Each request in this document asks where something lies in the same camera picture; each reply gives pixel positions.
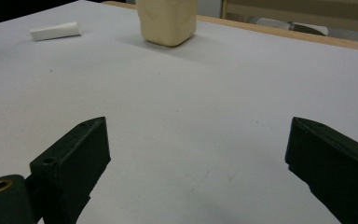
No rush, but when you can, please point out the wooden furniture frame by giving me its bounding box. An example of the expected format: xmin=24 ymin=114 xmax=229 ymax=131
xmin=221 ymin=0 xmax=358 ymax=32

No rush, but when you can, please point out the white and dark shoe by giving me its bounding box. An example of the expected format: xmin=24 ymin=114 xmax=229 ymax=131
xmin=255 ymin=17 xmax=329 ymax=36

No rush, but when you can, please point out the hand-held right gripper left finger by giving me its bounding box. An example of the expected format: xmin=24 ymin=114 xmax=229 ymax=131
xmin=29 ymin=116 xmax=112 ymax=224

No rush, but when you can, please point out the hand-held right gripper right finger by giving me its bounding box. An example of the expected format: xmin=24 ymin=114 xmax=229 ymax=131
xmin=284 ymin=116 xmax=358 ymax=224

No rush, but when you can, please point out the cream plastic bottle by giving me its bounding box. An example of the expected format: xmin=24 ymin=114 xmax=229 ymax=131
xmin=135 ymin=0 xmax=199 ymax=48

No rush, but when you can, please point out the white chalk-like stick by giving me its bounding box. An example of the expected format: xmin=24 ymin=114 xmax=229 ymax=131
xmin=30 ymin=21 xmax=82 ymax=42

